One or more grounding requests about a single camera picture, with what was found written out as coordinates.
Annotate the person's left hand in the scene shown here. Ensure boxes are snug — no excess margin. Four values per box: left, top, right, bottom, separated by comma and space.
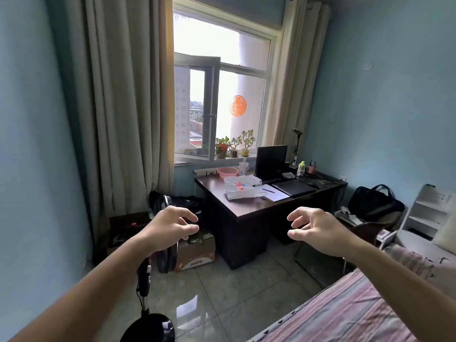
141, 205, 200, 253

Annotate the person's right hand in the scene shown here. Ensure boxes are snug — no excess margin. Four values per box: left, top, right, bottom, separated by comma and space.
286, 206, 357, 259

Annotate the person's left forearm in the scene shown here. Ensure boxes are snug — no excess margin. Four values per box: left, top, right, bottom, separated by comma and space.
10, 233, 157, 342

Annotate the black shoulder bag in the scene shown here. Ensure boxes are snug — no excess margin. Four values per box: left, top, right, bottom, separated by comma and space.
347, 184, 406, 223

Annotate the stack of papers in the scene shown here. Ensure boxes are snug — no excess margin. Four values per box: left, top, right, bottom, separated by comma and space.
334, 206, 365, 227

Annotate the brown cardboard box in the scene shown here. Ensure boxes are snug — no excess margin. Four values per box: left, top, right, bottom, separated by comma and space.
174, 229, 217, 272

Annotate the dark brown box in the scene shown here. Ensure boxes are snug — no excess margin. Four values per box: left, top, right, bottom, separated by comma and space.
106, 211, 152, 257

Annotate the closed dark laptop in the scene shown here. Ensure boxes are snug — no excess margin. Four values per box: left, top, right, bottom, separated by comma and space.
272, 179, 317, 197

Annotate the white notepad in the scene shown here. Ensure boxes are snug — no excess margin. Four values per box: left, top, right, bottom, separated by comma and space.
255, 184, 291, 203

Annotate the dark wooden table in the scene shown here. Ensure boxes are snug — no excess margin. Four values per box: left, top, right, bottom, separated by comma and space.
194, 170, 348, 270

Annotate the striped pink bed sheet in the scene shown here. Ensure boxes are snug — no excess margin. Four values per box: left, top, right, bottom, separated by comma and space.
246, 242, 456, 342

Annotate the white plastic bag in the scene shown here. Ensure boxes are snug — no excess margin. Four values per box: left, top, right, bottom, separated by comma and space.
223, 175, 267, 200

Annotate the black monitor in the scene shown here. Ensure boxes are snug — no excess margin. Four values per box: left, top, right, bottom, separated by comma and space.
254, 144, 288, 181

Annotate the black desk lamp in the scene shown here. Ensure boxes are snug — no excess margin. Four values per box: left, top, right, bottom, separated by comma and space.
289, 128, 304, 169

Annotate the black standing fan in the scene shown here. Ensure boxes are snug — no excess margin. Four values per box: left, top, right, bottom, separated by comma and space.
120, 194, 180, 342

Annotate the white shelf unit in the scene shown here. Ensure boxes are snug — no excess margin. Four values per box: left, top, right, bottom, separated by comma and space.
394, 184, 456, 265

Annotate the plant in small dark pot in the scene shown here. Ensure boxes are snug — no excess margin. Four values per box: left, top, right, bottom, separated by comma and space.
229, 135, 243, 158

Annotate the plant in yellow pot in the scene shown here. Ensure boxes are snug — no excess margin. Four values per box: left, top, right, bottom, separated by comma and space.
240, 130, 257, 158

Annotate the cream pillow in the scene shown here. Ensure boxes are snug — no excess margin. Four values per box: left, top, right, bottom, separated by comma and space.
432, 212, 456, 256

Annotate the wide beige curtain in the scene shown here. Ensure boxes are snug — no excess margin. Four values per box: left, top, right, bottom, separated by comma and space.
44, 0, 176, 243

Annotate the round orange window sticker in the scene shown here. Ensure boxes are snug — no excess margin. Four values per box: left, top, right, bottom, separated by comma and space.
229, 95, 247, 117

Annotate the narrow beige curtain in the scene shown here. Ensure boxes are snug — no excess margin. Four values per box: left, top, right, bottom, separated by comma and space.
263, 0, 332, 163

